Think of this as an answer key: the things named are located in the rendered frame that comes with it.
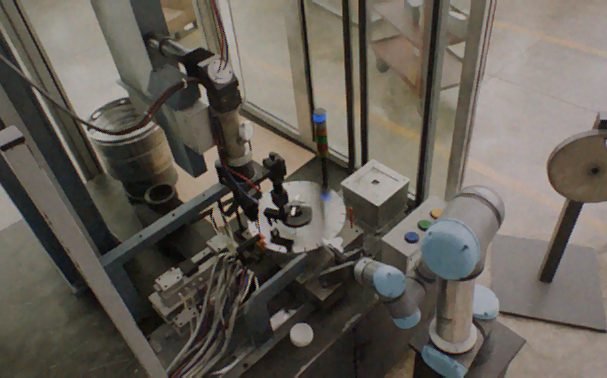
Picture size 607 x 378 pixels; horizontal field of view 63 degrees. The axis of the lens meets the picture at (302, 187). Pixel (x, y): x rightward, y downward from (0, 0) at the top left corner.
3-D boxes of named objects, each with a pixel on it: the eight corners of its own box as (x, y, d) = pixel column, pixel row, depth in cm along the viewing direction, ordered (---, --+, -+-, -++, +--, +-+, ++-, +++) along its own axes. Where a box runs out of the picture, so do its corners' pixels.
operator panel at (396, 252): (429, 222, 185) (432, 194, 174) (454, 237, 178) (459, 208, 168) (380, 267, 172) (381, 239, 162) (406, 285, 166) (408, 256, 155)
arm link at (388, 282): (392, 307, 127) (377, 282, 125) (370, 295, 137) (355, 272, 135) (414, 287, 130) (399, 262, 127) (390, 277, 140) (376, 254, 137)
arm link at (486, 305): (500, 318, 142) (508, 291, 133) (480, 354, 135) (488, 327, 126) (460, 298, 148) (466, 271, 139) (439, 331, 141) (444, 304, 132)
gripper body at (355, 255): (361, 265, 155) (382, 274, 144) (338, 278, 152) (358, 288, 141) (353, 243, 153) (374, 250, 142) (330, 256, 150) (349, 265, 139)
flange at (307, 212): (276, 207, 170) (275, 202, 168) (307, 199, 171) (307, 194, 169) (284, 230, 162) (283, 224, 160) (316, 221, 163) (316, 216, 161)
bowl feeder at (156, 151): (163, 152, 232) (139, 86, 208) (200, 181, 214) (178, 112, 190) (104, 186, 218) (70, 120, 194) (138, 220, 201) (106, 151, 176)
